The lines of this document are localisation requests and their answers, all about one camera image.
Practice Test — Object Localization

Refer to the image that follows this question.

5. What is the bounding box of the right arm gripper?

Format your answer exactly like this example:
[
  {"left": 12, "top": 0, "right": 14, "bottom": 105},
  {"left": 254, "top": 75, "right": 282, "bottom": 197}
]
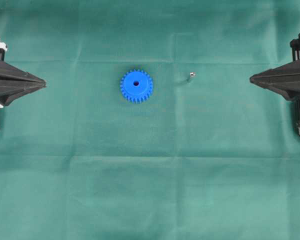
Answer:
[{"left": 249, "top": 33, "right": 300, "bottom": 136}]

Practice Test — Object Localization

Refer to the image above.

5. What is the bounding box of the blue plastic gear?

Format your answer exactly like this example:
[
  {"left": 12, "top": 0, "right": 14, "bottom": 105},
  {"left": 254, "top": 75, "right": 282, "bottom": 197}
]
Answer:
[{"left": 120, "top": 69, "right": 154, "bottom": 104}]

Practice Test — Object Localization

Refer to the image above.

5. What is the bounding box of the green table cloth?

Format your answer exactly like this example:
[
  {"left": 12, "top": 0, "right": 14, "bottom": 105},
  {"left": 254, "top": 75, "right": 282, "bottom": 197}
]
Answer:
[{"left": 0, "top": 0, "right": 300, "bottom": 240}]

